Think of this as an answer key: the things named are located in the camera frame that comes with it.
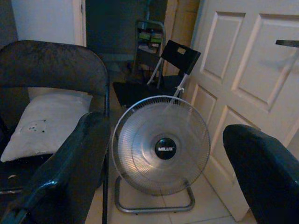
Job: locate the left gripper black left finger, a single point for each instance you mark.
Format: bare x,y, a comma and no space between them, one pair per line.
70,175

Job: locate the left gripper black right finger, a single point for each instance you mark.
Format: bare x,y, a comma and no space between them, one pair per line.
268,182

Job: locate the white pillow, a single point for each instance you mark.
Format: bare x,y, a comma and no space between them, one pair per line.
42,126

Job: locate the silver floor fan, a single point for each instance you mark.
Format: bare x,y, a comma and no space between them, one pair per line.
144,144

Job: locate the black padded folding chair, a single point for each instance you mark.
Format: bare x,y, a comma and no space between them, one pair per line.
46,65

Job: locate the white panelled door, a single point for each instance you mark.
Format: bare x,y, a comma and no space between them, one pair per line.
233,46

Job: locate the black table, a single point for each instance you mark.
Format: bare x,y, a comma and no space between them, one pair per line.
288,43

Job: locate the black plastic folding chair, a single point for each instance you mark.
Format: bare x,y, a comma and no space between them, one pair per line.
172,60

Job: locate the grey metal shelf rack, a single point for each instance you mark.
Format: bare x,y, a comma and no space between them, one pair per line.
149,37

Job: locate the white door frame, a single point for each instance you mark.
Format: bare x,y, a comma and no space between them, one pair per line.
78,21

